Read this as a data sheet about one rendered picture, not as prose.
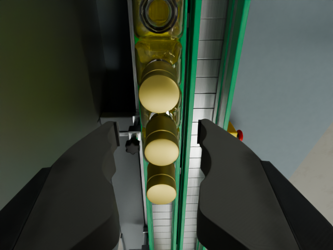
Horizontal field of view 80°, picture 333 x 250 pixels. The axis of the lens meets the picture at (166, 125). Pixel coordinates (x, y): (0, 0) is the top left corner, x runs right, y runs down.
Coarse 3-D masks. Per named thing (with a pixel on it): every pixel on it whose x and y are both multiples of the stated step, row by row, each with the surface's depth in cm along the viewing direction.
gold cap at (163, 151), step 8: (152, 120) 22; (160, 120) 21; (168, 120) 22; (152, 128) 20; (160, 128) 20; (168, 128) 20; (176, 128) 22; (152, 136) 19; (160, 136) 19; (168, 136) 19; (176, 136) 20; (152, 144) 19; (160, 144) 19; (168, 144) 19; (176, 144) 19; (144, 152) 19; (152, 152) 19; (160, 152) 19; (168, 152) 19; (176, 152) 19; (152, 160) 20; (160, 160) 20; (168, 160) 20
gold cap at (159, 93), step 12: (144, 72) 18; (156, 72) 16; (168, 72) 17; (144, 84) 16; (156, 84) 16; (168, 84) 16; (144, 96) 16; (156, 96) 16; (168, 96) 16; (156, 108) 17; (168, 108) 17
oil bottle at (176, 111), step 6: (180, 90) 27; (180, 96) 26; (180, 102) 25; (144, 108) 25; (174, 108) 25; (180, 108) 26; (144, 114) 25; (150, 114) 25; (174, 114) 25; (180, 114) 26; (144, 120) 26; (174, 120) 26; (180, 120) 27; (144, 126) 26
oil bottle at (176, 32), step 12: (132, 0) 20; (156, 0) 21; (180, 0) 19; (132, 12) 21; (156, 12) 22; (180, 12) 20; (180, 24) 20; (144, 36) 21; (156, 36) 21; (168, 36) 21; (180, 36) 22
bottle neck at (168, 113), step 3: (168, 111) 24; (153, 114) 24; (156, 114) 23; (159, 114) 23; (162, 114) 23; (165, 114) 23; (168, 114) 24; (171, 114) 25; (150, 117) 24; (153, 117) 23; (168, 117) 23; (171, 117) 24
